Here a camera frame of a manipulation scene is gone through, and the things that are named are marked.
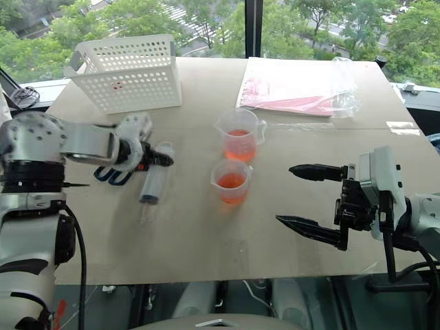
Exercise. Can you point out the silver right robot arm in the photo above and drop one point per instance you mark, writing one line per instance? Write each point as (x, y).
(424, 216)

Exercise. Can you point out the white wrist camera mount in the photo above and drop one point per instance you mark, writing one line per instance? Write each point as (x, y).
(383, 172)
(135, 125)

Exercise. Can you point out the large clear plastic syringe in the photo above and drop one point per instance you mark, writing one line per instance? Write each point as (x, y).
(155, 184)

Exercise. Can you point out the small white clamp device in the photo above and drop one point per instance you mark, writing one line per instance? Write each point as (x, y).
(409, 86)

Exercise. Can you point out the black window frame post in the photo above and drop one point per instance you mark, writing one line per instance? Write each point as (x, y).
(254, 27)

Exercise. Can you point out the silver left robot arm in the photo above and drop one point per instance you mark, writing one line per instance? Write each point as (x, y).
(34, 144)

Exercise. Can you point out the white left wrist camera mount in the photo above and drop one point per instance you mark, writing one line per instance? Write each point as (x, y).
(135, 125)

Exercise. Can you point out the grey robot torso top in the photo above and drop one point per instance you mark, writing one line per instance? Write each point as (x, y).
(220, 323)

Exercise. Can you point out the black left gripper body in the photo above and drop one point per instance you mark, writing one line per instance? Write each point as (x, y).
(143, 156)

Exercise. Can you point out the grey rounded shape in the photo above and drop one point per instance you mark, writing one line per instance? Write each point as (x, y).
(290, 299)

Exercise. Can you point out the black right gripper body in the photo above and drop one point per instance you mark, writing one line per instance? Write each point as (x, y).
(355, 206)

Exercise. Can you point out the pink paper stack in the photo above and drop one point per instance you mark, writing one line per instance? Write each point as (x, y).
(285, 87)

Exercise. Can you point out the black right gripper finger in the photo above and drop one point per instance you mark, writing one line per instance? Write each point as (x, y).
(313, 230)
(316, 172)

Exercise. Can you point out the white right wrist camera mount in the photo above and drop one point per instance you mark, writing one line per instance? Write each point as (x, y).
(383, 172)

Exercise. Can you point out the clear plastic bag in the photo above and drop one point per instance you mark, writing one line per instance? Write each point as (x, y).
(343, 93)

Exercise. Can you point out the large clear cup red liquid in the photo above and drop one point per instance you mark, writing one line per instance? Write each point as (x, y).
(239, 137)

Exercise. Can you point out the white perforated plastic basket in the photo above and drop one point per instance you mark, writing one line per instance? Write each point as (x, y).
(132, 79)

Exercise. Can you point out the small clear cup red liquid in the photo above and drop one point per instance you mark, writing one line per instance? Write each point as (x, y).
(231, 182)

